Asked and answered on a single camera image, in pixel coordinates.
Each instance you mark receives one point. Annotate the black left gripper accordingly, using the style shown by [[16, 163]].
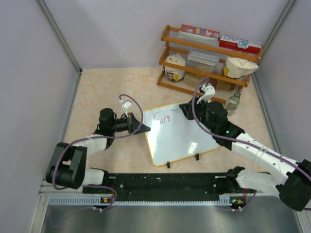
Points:
[[132, 123]]

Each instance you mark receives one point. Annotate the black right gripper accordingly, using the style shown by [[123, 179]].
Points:
[[187, 108]]

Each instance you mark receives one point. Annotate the yellow framed whiteboard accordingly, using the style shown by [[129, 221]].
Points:
[[172, 137]]

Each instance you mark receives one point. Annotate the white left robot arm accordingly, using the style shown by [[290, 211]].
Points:
[[67, 168]]

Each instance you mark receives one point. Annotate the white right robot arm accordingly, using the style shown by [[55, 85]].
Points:
[[285, 178]]

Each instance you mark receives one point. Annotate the brown block right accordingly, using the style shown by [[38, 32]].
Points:
[[219, 84]]

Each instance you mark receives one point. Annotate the clear glass bottle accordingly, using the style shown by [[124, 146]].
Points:
[[232, 104]]

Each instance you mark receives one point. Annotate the clear plastic box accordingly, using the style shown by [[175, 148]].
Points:
[[203, 61]]

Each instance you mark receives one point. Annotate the orange wooden shelf rack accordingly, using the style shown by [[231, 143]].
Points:
[[174, 44]]

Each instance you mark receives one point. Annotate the red foil wrap box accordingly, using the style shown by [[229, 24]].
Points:
[[199, 34]]

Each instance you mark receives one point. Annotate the red white wrap box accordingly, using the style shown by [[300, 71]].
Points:
[[240, 44]]

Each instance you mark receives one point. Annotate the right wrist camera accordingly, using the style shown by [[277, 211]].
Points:
[[208, 92]]

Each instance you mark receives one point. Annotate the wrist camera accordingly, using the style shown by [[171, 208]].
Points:
[[208, 92], [125, 104]]

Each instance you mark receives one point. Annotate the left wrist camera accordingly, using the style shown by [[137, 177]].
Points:
[[125, 104]]

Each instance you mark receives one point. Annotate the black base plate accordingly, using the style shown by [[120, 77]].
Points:
[[170, 186]]

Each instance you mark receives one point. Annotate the grey cable duct rail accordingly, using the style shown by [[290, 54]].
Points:
[[103, 201]]

